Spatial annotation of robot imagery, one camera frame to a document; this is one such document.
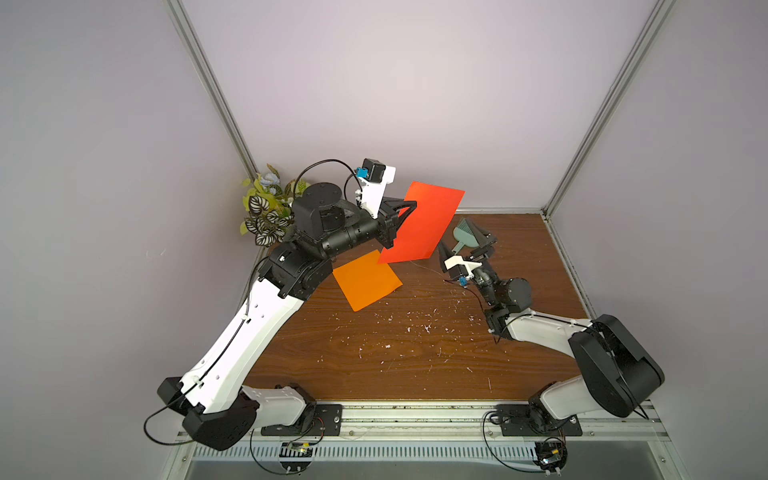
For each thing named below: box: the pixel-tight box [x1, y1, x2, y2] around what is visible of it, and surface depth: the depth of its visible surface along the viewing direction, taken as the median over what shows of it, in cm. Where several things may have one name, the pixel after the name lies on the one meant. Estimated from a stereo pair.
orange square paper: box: [332, 250, 403, 312], surface depth 102 cm
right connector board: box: [533, 440, 568, 477], surface depth 71 cm
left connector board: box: [279, 442, 313, 473], surface depth 72 cm
